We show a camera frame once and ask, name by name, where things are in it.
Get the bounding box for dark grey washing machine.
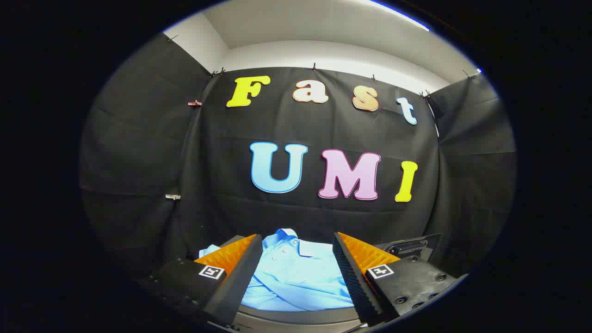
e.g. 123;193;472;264
374;233;442;262

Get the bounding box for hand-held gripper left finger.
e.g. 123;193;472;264
138;234;264;330

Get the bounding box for black backdrop cloth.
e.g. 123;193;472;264
79;32;517;283

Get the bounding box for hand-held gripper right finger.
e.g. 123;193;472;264
332;232;469;327

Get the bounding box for light blue polo shirt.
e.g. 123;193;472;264
199;228;357;311

